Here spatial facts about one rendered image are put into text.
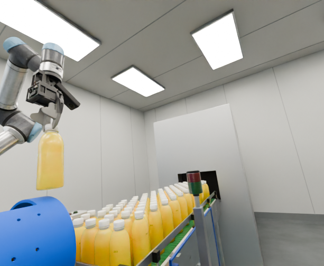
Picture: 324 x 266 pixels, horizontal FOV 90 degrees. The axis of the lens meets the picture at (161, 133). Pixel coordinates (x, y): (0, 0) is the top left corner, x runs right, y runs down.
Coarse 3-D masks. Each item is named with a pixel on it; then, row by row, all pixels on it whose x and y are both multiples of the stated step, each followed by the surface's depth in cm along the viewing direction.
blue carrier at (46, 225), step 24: (0, 216) 37; (24, 216) 39; (48, 216) 43; (0, 240) 33; (24, 240) 36; (48, 240) 39; (72, 240) 43; (0, 264) 31; (24, 264) 34; (48, 264) 37; (72, 264) 42
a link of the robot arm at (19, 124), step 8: (16, 112) 86; (8, 120) 83; (16, 120) 85; (24, 120) 86; (32, 120) 90; (8, 128) 81; (16, 128) 82; (24, 128) 85; (32, 128) 87; (40, 128) 91; (0, 136) 78; (8, 136) 80; (16, 136) 82; (24, 136) 85; (32, 136) 87; (0, 144) 76; (8, 144) 79; (16, 144) 84; (0, 152) 76
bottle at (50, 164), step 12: (48, 132) 54; (48, 144) 51; (60, 144) 54; (48, 156) 50; (60, 156) 53; (48, 168) 49; (60, 168) 52; (36, 180) 49; (48, 180) 48; (60, 180) 51
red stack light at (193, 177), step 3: (189, 174) 74; (192, 174) 73; (195, 174) 73; (198, 174) 74; (189, 177) 74; (192, 177) 73; (195, 177) 73; (198, 177) 73; (189, 180) 74; (192, 180) 73; (195, 180) 73; (198, 180) 73
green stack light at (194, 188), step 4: (188, 184) 74; (192, 184) 73; (196, 184) 72; (200, 184) 73; (188, 188) 75; (192, 188) 72; (196, 188) 72; (200, 188) 72; (192, 192) 72; (196, 192) 72; (200, 192) 72
